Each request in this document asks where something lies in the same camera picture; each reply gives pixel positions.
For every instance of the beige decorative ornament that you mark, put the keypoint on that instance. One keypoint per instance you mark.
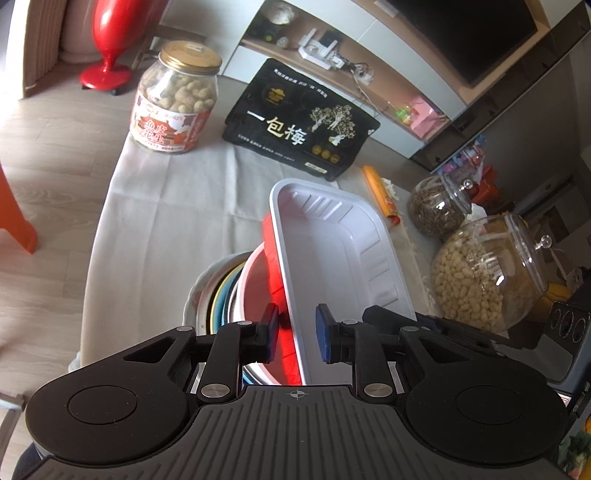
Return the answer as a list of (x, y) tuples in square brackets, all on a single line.
[(279, 11)]

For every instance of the black television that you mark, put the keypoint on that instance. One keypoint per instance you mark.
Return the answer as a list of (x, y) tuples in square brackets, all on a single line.
[(461, 32)]

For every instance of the beige pleated curtain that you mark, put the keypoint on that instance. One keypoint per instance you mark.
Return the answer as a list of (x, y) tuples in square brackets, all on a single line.
[(37, 41)]

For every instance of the black snack bag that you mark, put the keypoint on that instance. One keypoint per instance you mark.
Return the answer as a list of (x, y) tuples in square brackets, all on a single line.
[(295, 124)]

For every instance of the cream bowl with yellow rim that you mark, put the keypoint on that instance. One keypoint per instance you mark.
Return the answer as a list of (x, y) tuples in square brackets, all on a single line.
[(216, 314)]

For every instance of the white tablecloth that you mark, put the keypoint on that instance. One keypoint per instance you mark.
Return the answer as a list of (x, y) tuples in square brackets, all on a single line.
[(175, 207)]

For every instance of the white router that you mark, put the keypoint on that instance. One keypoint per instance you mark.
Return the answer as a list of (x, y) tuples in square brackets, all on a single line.
[(318, 48)]

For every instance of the blue enamel bowl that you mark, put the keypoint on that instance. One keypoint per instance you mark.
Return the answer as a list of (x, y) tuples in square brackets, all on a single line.
[(225, 309)]

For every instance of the small glass jar dried snacks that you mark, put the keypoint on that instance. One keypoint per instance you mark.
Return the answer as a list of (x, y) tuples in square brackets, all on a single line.
[(434, 207)]

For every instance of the white paper bowl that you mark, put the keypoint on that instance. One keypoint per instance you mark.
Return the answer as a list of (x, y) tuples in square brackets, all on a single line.
[(254, 286)]

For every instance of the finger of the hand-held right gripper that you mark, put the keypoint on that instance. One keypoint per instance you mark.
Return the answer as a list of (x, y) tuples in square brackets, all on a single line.
[(461, 334)]

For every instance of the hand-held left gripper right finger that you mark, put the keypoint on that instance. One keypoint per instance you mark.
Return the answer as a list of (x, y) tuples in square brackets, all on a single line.
[(323, 334)]

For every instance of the white power strip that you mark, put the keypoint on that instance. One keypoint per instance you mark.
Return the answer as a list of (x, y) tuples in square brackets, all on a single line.
[(358, 71)]

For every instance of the red and white plastic tray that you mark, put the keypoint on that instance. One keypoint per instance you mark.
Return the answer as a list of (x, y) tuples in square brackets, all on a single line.
[(341, 249)]

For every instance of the beige floor vase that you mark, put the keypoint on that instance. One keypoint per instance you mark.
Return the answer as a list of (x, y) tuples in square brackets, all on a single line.
[(78, 32)]

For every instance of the red box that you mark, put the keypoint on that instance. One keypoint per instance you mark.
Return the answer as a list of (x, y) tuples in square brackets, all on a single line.
[(487, 187)]

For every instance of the yellow cartoon paper tube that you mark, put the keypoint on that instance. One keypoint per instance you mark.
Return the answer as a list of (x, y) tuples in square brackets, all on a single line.
[(378, 194)]

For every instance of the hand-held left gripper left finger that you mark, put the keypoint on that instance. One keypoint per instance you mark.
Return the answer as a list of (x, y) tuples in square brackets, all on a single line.
[(270, 332)]

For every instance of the red label peanut jar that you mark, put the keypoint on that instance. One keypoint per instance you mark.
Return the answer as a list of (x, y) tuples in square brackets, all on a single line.
[(171, 106)]

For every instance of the orange chair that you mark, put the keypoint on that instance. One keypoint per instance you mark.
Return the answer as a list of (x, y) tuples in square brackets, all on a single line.
[(16, 221)]

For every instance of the large glass peanut jar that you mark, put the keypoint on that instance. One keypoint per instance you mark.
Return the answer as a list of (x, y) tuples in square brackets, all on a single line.
[(480, 281)]

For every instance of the red plastic cup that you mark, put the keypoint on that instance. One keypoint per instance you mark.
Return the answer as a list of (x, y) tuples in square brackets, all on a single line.
[(108, 41)]

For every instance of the pink box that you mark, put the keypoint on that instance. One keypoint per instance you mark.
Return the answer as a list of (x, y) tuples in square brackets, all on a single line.
[(427, 115)]

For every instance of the black box with round dials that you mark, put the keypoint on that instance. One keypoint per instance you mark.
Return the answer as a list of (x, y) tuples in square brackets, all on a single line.
[(572, 332)]

